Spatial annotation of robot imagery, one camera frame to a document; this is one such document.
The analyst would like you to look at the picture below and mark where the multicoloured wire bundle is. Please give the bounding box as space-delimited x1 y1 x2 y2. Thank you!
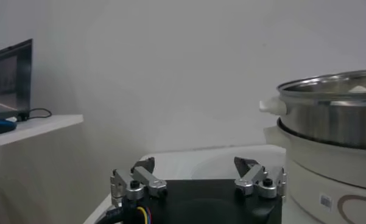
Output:
136 206 152 224

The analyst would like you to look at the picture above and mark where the black laptop cable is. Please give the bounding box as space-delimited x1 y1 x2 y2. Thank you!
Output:
18 108 52 121

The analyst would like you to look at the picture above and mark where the white side table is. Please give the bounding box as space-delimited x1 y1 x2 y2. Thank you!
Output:
0 114 84 150

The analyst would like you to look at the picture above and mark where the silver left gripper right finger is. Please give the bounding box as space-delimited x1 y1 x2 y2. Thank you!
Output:
233 156 287 199

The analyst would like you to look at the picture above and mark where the blue computer mouse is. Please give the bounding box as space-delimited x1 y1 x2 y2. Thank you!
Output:
0 118 18 137

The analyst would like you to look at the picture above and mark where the stainless steel steamer basket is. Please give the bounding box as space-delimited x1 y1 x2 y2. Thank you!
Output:
259 69 366 152

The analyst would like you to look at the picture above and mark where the black laptop screen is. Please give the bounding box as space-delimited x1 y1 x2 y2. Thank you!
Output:
0 38 33 119

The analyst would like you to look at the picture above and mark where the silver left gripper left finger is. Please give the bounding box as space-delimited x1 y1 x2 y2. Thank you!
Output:
110 156 168 207

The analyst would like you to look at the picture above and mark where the white electric cooker base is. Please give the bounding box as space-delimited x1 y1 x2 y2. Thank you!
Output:
263 120 366 224

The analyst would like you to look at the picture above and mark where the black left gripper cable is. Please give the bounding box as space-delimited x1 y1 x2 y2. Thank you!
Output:
96 206 125 224

